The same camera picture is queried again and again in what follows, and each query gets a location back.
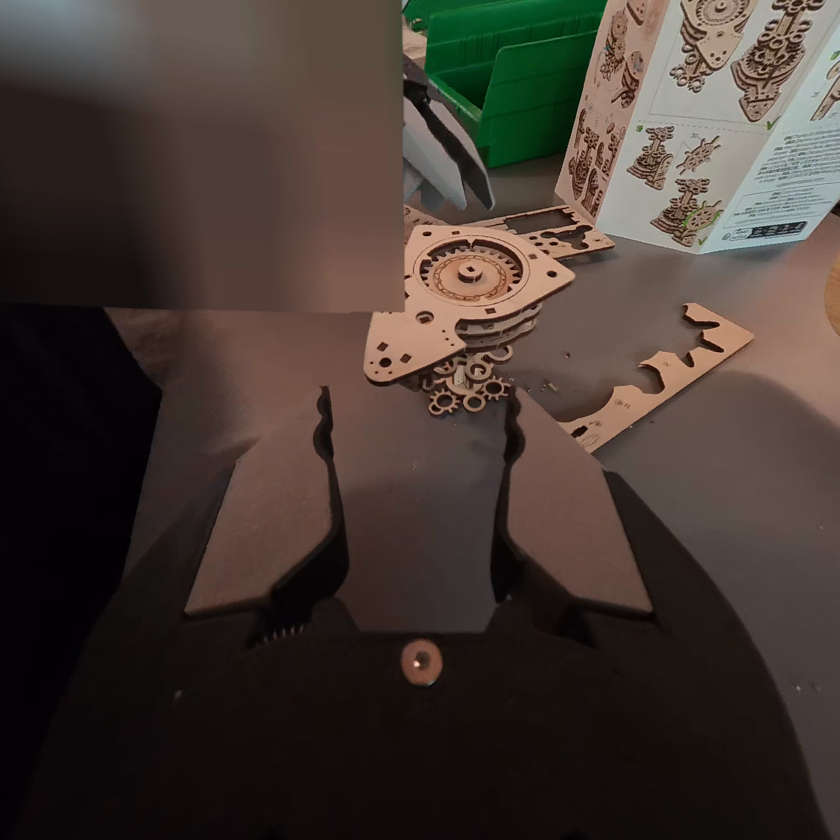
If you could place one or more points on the jagged wooden sheet strip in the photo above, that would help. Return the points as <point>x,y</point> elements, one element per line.
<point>666,388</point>

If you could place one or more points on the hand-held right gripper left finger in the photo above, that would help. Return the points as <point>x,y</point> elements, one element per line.
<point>269,525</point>

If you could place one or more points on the green plastic bin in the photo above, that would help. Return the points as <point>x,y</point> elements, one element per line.
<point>525,85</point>

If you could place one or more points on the wooden gear model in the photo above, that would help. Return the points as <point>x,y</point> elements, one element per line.
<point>472,275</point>

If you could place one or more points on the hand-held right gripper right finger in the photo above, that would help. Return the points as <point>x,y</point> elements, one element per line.
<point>571,525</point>

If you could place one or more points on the folded instruction leaflet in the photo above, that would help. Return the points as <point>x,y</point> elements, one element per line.
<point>722,131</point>

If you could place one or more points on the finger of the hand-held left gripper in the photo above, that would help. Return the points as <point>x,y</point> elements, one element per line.
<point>459,154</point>
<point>426,157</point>

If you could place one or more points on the wooden sheet with large cutouts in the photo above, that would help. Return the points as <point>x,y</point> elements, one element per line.
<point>607,243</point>

